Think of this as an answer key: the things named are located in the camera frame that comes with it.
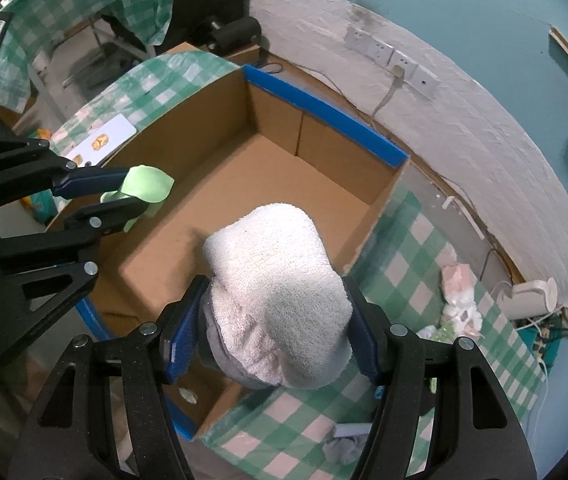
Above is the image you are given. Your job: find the light green foam piece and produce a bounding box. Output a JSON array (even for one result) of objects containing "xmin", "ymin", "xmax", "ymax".
[{"xmin": 100, "ymin": 165, "xmax": 174, "ymax": 233}]

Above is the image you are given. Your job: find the white towel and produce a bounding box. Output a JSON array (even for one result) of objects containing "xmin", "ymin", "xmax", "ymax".
[{"xmin": 200, "ymin": 203, "xmax": 353, "ymax": 389}]

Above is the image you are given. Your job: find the pink white knotted plastic bag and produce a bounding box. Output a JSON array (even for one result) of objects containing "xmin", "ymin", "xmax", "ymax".
[{"xmin": 417, "ymin": 263, "xmax": 484, "ymax": 344}]

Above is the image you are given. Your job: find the grey sock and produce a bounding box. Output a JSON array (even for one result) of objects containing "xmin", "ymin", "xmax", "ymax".
[{"xmin": 323, "ymin": 436, "xmax": 367, "ymax": 466}]

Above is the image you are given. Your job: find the white appliance on floor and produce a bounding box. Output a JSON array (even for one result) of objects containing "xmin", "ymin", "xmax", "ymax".
[{"xmin": 497, "ymin": 278, "xmax": 558, "ymax": 321}]

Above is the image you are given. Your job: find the green checkered tablecloth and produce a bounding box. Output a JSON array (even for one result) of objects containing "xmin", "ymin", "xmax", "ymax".
[{"xmin": 48, "ymin": 49, "xmax": 550, "ymax": 480}]

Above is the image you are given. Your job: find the blue cardboard box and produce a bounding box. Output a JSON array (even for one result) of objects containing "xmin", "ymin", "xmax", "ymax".
[{"xmin": 45, "ymin": 63, "xmax": 411, "ymax": 443}]

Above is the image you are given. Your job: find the white wall socket strip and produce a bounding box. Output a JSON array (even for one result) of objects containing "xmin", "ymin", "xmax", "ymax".
[{"xmin": 345, "ymin": 26, "xmax": 440, "ymax": 99}]

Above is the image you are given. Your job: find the white cable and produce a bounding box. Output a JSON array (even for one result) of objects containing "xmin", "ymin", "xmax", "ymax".
[{"xmin": 370, "ymin": 64, "xmax": 408, "ymax": 129}]

